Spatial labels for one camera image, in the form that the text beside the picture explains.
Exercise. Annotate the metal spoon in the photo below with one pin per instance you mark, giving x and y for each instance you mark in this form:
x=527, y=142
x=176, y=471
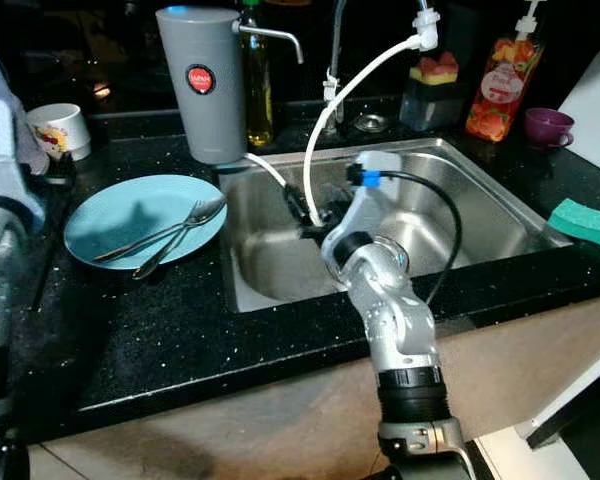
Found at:
x=140, y=245

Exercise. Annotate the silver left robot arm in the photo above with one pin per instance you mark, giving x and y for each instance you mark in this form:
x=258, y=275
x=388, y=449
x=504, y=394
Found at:
x=0, y=290

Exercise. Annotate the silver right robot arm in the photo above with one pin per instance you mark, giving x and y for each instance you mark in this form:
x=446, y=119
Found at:
x=400, y=330

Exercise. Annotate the round metal hole cover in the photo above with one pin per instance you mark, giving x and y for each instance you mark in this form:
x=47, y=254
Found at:
x=371, y=123

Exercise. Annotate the green capped oil bottle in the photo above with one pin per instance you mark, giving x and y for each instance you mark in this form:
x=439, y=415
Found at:
x=255, y=100

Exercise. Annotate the grey water filter canister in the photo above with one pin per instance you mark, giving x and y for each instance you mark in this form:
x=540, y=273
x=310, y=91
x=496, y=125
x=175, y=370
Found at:
x=205, y=110

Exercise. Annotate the stainless steel sink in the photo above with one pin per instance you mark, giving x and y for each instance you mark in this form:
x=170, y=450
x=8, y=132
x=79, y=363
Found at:
x=480, y=210

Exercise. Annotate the dark holder with sponges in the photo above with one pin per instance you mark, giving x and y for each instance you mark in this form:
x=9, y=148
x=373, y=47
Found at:
x=430, y=98

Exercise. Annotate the light blue plate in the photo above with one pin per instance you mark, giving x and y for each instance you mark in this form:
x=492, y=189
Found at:
x=120, y=215

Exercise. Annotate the white faucet diverter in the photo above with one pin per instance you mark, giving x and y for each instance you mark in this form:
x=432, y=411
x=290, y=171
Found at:
x=426, y=32

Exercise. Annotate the orange dish soap pump bottle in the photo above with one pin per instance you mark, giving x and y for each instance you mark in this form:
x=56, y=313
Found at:
x=500, y=95

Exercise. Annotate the beige cabinet front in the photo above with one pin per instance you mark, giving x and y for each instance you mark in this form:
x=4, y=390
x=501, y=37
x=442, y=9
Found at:
x=240, y=430

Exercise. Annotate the purple cup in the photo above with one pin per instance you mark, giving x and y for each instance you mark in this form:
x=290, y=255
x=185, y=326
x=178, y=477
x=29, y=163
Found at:
x=548, y=128

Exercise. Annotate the white printed cup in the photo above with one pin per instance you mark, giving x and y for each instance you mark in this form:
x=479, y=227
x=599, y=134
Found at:
x=65, y=130

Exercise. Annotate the green sponge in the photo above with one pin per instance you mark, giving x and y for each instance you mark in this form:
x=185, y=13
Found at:
x=585, y=225

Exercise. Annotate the white board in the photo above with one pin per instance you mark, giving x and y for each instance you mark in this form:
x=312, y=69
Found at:
x=595, y=125

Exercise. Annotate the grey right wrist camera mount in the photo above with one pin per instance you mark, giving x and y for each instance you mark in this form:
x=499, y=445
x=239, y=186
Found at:
x=375, y=190

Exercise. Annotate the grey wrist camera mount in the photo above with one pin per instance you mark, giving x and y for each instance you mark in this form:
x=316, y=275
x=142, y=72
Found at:
x=5, y=150
x=375, y=190

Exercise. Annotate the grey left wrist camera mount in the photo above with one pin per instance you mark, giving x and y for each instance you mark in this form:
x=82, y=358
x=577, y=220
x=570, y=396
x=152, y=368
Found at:
x=5, y=150

